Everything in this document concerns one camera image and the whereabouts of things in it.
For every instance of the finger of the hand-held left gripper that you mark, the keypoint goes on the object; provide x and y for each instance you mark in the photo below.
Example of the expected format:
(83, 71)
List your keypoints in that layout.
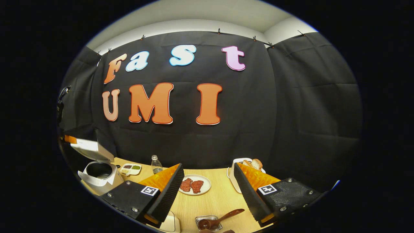
(70, 139)

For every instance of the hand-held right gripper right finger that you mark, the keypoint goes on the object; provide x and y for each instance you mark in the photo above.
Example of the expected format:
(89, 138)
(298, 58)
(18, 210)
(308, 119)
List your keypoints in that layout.
(250, 197)

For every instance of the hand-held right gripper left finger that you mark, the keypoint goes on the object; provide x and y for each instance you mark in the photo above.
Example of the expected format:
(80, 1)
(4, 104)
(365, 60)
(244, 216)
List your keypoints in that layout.
(168, 197)

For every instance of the brown wooden spoon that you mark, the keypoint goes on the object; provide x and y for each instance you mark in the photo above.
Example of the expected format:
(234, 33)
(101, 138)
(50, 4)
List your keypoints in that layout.
(223, 217)

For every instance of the white rice cooker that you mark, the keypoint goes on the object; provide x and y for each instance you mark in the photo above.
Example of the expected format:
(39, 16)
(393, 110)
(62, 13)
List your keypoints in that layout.
(106, 181)

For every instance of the clear plastic rice container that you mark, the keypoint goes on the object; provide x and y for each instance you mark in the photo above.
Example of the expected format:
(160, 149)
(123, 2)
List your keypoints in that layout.
(171, 225)

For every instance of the red meat piece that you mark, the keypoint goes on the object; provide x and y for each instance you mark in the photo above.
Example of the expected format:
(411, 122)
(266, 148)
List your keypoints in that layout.
(186, 185)
(197, 186)

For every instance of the white toaster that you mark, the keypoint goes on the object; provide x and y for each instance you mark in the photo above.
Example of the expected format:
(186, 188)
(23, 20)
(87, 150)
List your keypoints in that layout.
(233, 176)

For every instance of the clear plastic water bottle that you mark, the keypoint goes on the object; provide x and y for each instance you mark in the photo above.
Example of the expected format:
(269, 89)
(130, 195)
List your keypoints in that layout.
(156, 166)

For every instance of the bread slices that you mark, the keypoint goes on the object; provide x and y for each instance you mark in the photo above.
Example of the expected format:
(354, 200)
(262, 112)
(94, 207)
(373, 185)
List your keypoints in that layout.
(256, 163)

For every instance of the white round plate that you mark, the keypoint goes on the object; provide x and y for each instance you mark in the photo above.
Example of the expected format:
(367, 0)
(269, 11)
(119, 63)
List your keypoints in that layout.
(207, 184)

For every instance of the white divided seasoning dish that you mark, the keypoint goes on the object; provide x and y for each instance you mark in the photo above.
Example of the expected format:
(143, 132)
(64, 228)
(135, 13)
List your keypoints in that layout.
(130, 169)

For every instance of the black backdrop cloth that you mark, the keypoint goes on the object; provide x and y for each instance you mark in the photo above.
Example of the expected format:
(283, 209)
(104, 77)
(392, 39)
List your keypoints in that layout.
(258, 113)

